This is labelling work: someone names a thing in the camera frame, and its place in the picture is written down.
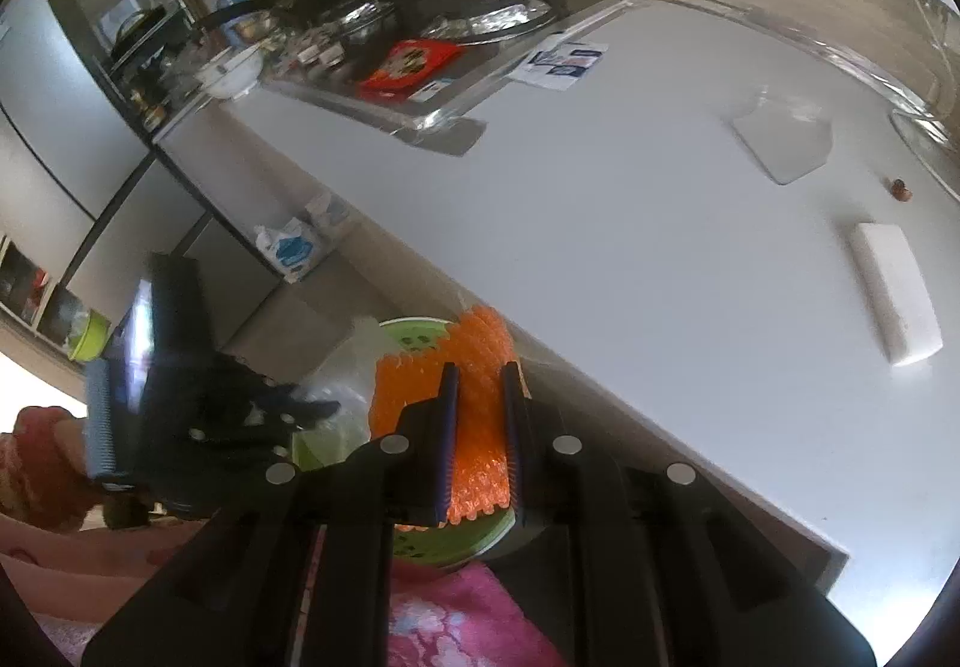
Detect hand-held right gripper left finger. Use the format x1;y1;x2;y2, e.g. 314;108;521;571
81;361;462;667

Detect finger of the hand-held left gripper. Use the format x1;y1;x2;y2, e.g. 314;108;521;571
244;370;344;434

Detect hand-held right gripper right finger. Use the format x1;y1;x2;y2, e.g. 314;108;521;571
499;361;877;667

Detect orange foam fruit net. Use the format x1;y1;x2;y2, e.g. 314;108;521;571
371;305;526;529

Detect green plastic trash bin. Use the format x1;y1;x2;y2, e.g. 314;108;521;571
289;316;526;567

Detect person's left forearm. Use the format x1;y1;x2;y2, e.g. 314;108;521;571
0;404;98;534

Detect green plastic basin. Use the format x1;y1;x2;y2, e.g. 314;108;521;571
67;308;113;362

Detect blue white tissue pack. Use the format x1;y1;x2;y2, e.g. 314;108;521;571
253;190;353;284

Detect pink printed pants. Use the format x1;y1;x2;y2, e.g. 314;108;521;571
0;509;571;667

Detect grey refrigerator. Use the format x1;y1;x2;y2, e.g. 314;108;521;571
0;0;151;222

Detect black frying pan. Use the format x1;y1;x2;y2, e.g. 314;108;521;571
105;2;188;68

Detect red snack packet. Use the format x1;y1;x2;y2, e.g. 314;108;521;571
358;38;462;101

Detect gas stove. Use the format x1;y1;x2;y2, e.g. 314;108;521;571
259;0;627;131

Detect white blue wipes packet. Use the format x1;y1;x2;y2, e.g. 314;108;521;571
510;32;608;92

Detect foil burner liner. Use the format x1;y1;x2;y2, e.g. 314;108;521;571
330;0;398;38
420;0;560;47

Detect clear plastic sheet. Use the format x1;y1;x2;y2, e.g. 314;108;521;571
731;88;833;186

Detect white sponge block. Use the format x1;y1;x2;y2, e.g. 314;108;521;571
853;222;944;366

